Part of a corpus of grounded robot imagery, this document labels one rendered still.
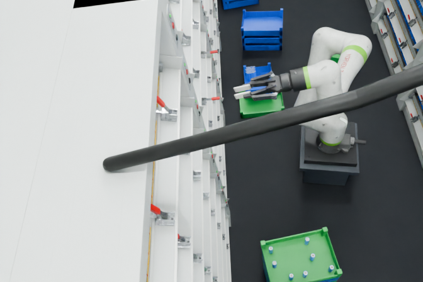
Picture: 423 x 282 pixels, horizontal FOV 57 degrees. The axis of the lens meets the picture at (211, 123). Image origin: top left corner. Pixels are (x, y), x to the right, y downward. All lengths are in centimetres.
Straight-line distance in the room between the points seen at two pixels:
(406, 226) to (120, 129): 205
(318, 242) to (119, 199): 136
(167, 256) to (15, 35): 59
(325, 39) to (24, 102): 150
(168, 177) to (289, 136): 181
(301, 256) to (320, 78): 80
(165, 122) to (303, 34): 234
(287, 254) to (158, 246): 109
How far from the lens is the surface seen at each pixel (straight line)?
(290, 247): 188
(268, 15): 310
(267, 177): 252
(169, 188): 90
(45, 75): 86
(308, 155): 224
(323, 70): 157
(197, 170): 133
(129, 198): 65
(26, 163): 76
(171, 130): 97
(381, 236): 247
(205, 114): 166
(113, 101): 75
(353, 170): 227
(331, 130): 209
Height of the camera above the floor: 231
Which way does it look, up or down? 58 degrees down
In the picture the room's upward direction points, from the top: 15 degrees counter-clockwise
